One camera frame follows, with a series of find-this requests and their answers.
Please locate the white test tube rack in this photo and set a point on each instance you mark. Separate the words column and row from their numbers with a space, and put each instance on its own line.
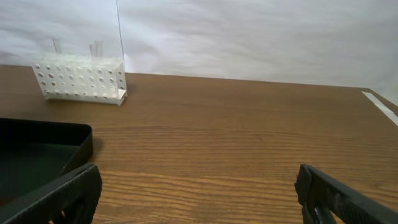
column 77, row 81

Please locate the clear test tube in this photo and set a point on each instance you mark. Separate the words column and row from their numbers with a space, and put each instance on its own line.
column 56, row 46
column 92, row 51
column 99, row 49

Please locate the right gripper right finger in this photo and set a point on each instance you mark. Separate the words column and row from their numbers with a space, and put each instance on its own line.
column 335, row 202

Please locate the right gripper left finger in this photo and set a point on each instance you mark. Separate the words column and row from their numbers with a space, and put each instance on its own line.
column 62, row 196

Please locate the black tray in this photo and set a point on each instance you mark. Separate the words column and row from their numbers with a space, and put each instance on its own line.
column 31, row 155

